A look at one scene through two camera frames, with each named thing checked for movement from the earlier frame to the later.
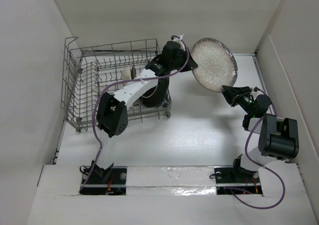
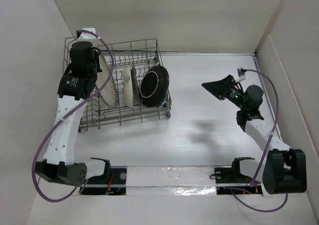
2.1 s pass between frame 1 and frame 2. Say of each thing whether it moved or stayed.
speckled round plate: moved
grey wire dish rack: stayed
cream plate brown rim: stayed
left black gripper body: moved
